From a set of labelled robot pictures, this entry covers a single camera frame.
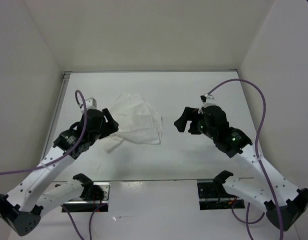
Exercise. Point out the white pleated skirt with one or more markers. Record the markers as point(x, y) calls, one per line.
point(138, 122)

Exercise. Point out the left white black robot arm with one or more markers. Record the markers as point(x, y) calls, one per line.
point(23, 207)

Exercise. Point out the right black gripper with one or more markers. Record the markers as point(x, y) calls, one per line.
point(188, 113)

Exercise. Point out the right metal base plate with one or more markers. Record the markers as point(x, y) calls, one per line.
point(210, 200)

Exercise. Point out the metal base plate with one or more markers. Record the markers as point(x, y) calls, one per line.
point(85, 198)
point(210, 200)

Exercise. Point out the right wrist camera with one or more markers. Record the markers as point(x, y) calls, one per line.
point(207, 100)

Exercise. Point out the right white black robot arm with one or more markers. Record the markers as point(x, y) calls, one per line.
point(281, 201)

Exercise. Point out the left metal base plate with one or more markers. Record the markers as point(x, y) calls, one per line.
point(85, 198)

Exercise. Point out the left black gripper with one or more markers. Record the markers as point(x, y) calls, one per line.
point(111, 126)

